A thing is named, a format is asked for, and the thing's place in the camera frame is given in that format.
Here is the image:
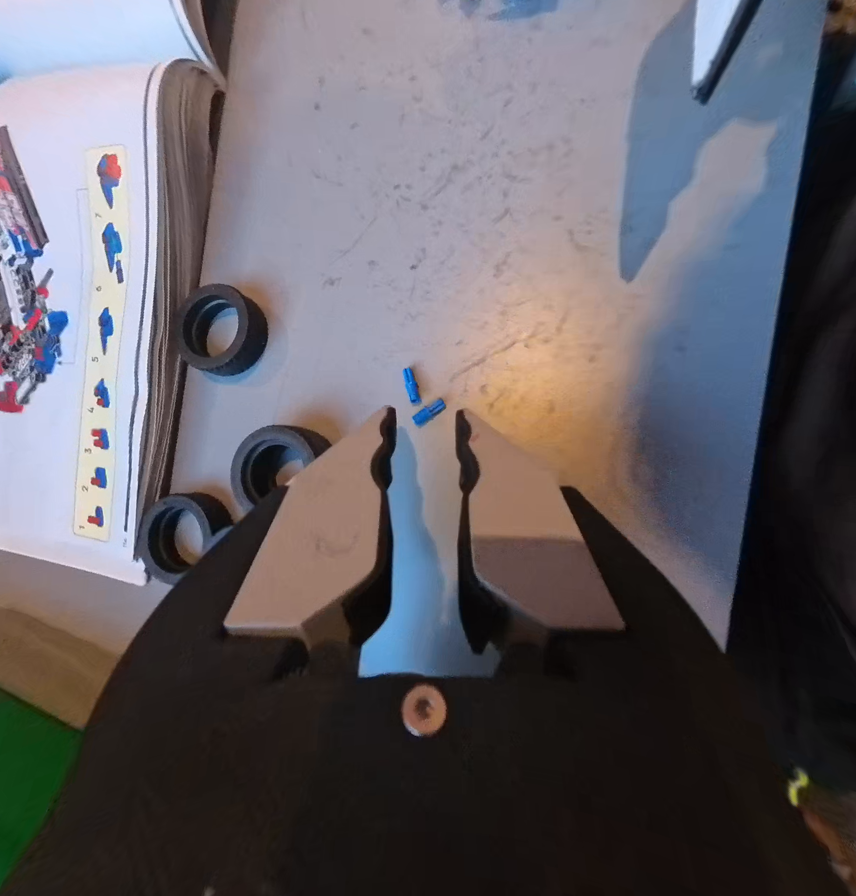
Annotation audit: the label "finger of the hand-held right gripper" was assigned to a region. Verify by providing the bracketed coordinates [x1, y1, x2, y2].
[690, 0, 766, 104]

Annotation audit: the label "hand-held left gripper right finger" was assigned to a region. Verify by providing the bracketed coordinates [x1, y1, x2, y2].
[456, 409, 626, 655]

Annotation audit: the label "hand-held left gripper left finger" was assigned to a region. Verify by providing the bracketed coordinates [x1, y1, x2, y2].
[223, 406, 399, 642]

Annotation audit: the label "green plastic bin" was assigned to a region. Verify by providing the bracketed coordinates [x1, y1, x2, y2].
[0, 674, 87, 896]

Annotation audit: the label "black rubber tyre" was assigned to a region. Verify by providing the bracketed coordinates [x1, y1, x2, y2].
[134, 491, 233, 586]
[175, 283, 270, 378]
[230, 424, 332, 517]

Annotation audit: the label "person's black trousers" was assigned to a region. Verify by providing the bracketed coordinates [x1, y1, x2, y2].
[727, 0, 856, 896]

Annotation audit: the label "open instruction booklet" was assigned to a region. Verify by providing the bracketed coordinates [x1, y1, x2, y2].
[0, 0, 227, 586]

